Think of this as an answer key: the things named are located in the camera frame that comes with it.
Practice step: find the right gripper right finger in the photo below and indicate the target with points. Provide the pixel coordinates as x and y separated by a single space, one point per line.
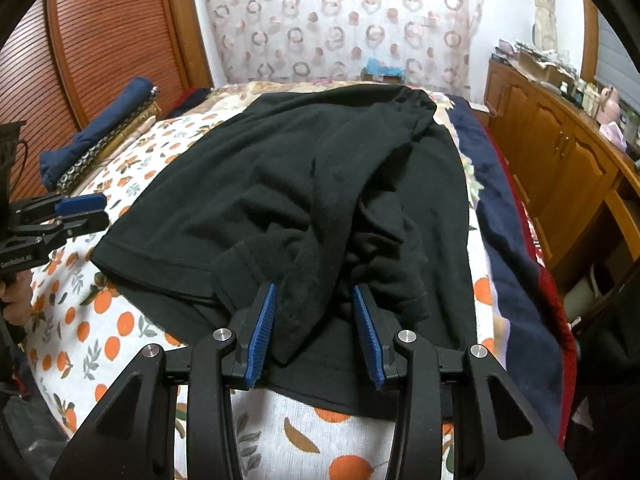
376 330

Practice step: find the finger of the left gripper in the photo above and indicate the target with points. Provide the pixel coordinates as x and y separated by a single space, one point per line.
85 223
83 204

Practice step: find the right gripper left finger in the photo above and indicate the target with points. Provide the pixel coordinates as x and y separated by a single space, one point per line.
251 328

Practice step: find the black garment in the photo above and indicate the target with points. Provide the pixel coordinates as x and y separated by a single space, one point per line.
314 193

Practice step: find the person's left hand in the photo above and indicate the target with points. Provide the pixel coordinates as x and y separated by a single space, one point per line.
17 299

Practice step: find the folded navy blue cloth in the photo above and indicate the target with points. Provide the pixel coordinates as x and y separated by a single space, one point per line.
53 164

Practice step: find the patterned folded cloth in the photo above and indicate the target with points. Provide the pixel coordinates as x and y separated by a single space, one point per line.
106 148

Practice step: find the orange print white blanket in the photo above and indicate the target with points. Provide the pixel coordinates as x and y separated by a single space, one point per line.
88 345

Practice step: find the floral cream bedsheet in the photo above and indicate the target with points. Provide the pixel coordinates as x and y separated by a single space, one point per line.
239 96

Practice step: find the navy blue blanket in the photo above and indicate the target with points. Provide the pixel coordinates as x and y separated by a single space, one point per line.
526 342

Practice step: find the wooden louvered wardrobe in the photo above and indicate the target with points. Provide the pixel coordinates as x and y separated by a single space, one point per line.
66 60

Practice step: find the white waste bin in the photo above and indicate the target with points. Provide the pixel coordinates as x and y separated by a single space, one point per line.
588 290

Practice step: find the wooden sideboard cabinet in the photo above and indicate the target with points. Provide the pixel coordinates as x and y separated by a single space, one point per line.
580 192

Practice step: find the cluttered paper box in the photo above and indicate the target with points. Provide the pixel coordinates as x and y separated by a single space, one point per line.
536 65

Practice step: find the pink kettle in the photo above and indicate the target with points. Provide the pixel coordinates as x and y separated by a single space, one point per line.
609 106

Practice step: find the grey window blind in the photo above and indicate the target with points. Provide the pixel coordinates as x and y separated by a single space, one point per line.
615 67

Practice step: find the circle pattern wall curtain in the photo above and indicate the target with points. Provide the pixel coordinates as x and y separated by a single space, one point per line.
427 42

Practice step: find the wooden window frame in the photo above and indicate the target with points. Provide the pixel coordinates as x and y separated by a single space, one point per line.
591 42

